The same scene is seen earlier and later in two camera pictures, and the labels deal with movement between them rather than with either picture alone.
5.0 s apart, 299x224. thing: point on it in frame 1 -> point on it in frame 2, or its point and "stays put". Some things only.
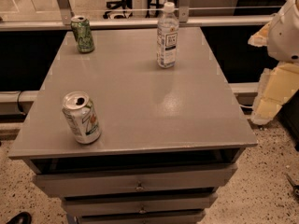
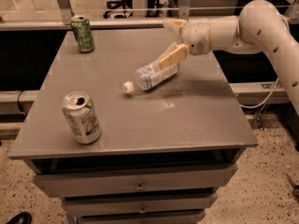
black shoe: x=21 y=217 stays put
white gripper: x=285 y=32 -> x=196 y=36
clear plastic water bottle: x=167 y=37 -> x=149 y=76
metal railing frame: x=64 y=15 stays put
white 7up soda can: x=81 y=116 stays put
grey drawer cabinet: x=170 y=139 stays put
